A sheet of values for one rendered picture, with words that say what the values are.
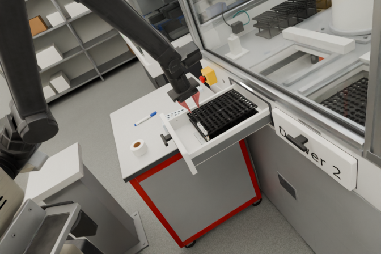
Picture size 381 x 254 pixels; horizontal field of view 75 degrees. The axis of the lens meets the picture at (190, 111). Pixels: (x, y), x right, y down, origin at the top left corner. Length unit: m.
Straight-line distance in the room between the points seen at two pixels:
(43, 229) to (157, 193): 0.63
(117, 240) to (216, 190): 0.73
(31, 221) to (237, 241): 1.18
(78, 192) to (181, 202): 0.54
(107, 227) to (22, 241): 1.00
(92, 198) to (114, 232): 0.32
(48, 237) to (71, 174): 0.69
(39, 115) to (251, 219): 1.36
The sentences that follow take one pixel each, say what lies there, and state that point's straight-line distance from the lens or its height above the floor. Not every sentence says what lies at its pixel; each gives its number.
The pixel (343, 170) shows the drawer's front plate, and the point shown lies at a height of 0.88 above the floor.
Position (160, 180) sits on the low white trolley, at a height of 0.63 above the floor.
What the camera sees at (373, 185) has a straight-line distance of 0.71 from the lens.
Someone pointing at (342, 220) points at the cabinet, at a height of 0.60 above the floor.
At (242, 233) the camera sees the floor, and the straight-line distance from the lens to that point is 1.65.
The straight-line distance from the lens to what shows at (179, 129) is 1.05.
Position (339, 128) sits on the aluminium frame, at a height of 0.99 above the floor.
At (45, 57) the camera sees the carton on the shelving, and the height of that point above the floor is 0.76.
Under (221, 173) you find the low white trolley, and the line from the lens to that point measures 1.32.
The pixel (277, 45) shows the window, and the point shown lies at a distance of 0.71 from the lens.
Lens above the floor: 1.45
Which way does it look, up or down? 33 degrees down
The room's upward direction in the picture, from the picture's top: 24 degrees counter-clockwise
